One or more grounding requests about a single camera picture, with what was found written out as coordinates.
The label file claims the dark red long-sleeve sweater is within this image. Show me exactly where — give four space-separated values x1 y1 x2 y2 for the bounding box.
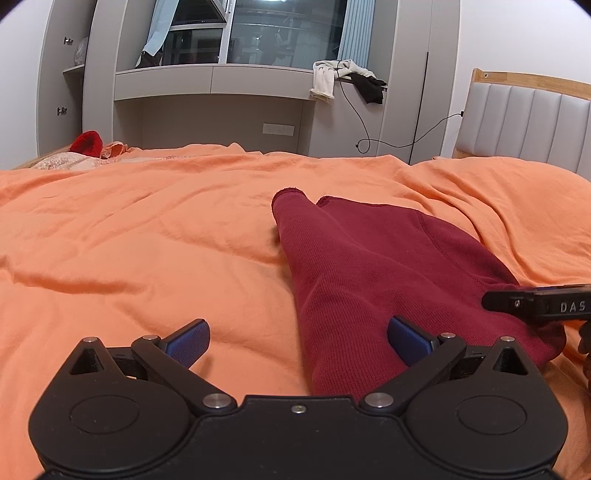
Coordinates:
271 189 566 398

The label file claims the person right hand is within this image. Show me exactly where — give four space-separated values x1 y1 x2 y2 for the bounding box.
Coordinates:
578 321 591 385

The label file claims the orange bed duvet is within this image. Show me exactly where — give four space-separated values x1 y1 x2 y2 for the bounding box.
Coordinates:
1 145 590 479

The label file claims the grey padded wooden headboard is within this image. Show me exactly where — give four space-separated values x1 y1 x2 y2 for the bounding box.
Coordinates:
453 69 590 179

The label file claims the pink patterned cloth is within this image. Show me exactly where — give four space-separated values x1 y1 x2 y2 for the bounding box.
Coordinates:
30 142 186 171

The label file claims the bright red hat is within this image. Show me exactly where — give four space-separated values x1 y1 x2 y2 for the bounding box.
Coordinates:
69 130 103 158

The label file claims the black garment on ledge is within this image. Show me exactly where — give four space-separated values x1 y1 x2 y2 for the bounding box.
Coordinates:
349 73 388 105

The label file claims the grey built-in wardrobe unit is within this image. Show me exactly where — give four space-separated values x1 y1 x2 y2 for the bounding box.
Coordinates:
36 1 461 163

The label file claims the white garment on ledge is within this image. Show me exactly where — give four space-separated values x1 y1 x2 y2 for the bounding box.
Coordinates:
310 59 376 103

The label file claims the right light blue curtain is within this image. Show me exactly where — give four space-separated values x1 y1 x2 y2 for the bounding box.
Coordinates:
338 0 376 67

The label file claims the light blue curtain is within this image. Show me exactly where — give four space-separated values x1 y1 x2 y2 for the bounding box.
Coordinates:
141 0 179 56
338 0 376 67

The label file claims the clear plastic bag on shelf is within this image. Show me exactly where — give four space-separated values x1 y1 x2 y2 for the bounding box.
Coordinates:
74 36 89 66

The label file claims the large dark window pane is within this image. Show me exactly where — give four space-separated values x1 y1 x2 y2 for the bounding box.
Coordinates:
228 0 346 70

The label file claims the open window sash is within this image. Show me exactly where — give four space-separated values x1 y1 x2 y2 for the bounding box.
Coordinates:
204 0 230 23

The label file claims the left light blue curtain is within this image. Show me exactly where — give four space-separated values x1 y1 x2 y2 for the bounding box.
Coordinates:
141 0 179 56

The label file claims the black power cable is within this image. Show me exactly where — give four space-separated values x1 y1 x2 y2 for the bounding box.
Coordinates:
337 68 465 156

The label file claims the white wall socket plate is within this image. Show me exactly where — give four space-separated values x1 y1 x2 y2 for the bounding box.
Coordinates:
263 123 296 137

